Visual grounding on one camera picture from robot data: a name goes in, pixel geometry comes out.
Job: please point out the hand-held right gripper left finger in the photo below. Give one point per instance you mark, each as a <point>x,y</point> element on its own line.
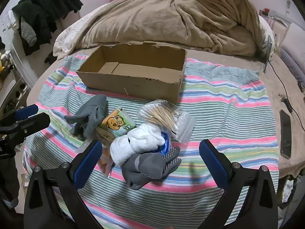
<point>87,167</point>

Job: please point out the pile of black clothes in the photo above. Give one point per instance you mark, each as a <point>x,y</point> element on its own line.
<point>45,7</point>

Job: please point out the grey shelf unit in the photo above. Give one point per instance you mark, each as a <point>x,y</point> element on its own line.
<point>14,90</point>

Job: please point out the grey non-slip socks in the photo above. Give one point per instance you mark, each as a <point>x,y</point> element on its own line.
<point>147,164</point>

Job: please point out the blue tissue pack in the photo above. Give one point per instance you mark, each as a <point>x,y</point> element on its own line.
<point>165,145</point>

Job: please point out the white pillow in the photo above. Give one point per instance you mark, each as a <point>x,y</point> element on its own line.
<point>265,27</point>

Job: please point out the small brown packet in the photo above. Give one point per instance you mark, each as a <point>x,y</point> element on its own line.
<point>104,134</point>

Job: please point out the grey padded garment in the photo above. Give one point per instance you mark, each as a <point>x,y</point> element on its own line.
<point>28,32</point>

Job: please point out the cardboard box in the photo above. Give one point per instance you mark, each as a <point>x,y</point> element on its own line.
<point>133,85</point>

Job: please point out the black cloth item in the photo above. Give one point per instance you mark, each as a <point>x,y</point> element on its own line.
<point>1,44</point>

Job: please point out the white socks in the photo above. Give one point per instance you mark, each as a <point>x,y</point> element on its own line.
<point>133,143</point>

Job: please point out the striped blanket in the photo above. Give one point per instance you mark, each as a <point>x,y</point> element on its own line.
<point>226,105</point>

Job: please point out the zip bag of cotton swabs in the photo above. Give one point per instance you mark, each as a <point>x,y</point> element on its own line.
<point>162,116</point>

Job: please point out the beige fleece blanket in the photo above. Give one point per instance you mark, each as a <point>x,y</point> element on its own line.
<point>166,19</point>

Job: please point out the white quilt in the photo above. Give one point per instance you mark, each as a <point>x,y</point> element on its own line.
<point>71,35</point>

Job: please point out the grey pillow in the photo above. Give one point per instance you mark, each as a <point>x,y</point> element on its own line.
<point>295,45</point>

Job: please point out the metal rack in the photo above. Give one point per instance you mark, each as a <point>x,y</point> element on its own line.
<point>276,16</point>

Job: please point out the grey fuzzy cloth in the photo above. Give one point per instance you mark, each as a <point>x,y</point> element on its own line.
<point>91,114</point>

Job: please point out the orange snack packet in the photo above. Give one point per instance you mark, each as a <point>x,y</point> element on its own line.
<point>106,163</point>

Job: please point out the cartoon print tissue packet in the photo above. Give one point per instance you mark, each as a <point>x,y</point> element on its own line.
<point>116,122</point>

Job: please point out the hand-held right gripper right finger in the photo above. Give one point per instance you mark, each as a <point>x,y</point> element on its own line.
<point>214,167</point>

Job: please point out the standing tablet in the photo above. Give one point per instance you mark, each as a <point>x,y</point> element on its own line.
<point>268,50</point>

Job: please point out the black smartphone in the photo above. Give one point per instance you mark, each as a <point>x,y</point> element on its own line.
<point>285,136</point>

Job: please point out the black glove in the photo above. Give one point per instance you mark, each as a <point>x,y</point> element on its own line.
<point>51,58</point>

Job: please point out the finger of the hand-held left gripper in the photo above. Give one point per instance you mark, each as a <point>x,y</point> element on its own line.
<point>26,112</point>
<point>33,122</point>

